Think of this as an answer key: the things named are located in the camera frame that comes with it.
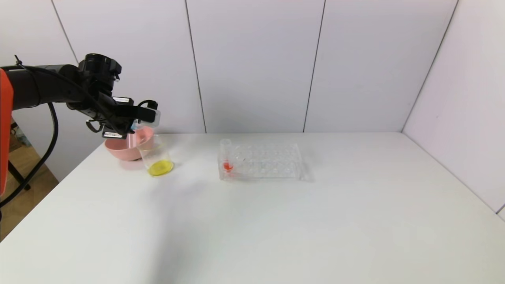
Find black stand leg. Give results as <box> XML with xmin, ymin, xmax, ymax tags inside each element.
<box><xmin>8</xmin><ymin>122</ymin><xmax>31</xmax><ymax>192</ymax></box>

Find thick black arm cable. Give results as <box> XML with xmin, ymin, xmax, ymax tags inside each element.
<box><xmin>0</xmin><ymin>103</ymin><xmax>59</xmax><ymax>208</ymax></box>

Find clear plastic measuring beaker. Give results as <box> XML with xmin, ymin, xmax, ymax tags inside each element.
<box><xmin>138</xmin><ymin>133</ymin><xmax>174</xmax><ymax>178</ymax></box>

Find thin black camera cable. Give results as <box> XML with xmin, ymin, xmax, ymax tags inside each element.
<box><xmin>14</xmin><ymin>55</ymin><xmax>159</xmax><ymax>134</ymax></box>

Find clear acrylic test tube rack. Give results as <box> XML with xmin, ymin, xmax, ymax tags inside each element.
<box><xmin>218</xmin><ymin>142</ymin><xmax>303</xmax><ymax>181</ymax></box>

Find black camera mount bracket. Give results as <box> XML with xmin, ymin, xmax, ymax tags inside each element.
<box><xmin>116</xmin><ymin>106</ymin><xmax>158</xmax><ymax>122</ymax></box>

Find pink bowl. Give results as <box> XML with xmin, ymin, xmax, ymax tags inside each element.
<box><xmin>105</xmin><ymin>126</ymin><xmax>155</xmax><ymax>161</ymax></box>

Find test tube with red pigment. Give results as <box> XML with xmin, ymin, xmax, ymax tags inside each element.
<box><xmin>220</xmin><ymin>139</ymin><xmax>234</xmax><ymax>174</ymax></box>

